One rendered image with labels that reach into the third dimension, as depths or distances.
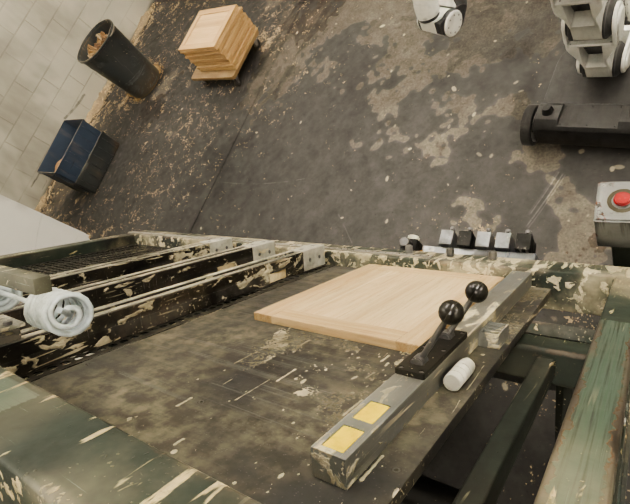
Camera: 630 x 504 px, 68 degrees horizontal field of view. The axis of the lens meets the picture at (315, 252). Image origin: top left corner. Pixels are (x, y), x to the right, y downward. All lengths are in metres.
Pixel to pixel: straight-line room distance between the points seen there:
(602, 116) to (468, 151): 0.67
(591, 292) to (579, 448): 0.81
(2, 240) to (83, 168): 1.05
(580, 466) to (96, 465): 0.48
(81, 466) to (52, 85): 5.76
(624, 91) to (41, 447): 2.48
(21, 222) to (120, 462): 4.17
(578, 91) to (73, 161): 4.21
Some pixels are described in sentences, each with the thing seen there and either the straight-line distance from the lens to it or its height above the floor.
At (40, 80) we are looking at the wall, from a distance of 6.12.
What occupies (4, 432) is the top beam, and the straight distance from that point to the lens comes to 0.65.
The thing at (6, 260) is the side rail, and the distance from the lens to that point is 2.29.
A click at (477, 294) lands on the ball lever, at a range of 0.82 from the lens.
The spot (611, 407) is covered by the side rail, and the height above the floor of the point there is 1.49.
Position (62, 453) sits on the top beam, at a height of 1.90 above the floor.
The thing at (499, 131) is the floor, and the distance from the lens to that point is 2.80.
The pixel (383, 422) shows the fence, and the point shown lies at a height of 1.62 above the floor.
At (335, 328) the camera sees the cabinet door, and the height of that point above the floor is 1.36.
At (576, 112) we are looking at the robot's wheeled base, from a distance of 2.53.
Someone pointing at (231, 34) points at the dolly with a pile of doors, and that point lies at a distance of 4.26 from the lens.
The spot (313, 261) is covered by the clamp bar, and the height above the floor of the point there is 0.96.
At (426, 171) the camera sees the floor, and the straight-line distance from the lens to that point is 2.79.
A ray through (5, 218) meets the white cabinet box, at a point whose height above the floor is 0.71.
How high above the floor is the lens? 2.21
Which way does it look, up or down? 50 degrees down
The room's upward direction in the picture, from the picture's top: 54 degrees counter-clockwise
